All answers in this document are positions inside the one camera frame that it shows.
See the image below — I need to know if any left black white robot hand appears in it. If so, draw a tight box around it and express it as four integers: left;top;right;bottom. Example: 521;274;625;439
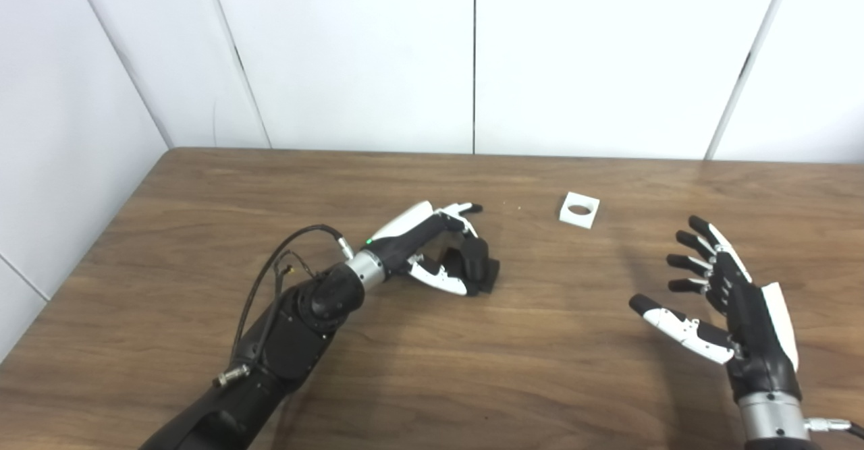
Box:
364;200;489;298

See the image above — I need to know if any white square piece with hole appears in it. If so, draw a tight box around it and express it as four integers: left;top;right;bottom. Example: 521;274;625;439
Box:
559;192;601;229

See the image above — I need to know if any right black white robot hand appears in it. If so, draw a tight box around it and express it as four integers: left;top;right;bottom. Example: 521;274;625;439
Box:
628;215;804;404

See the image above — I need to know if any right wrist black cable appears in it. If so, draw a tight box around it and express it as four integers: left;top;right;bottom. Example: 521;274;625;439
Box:
805;418;864;441

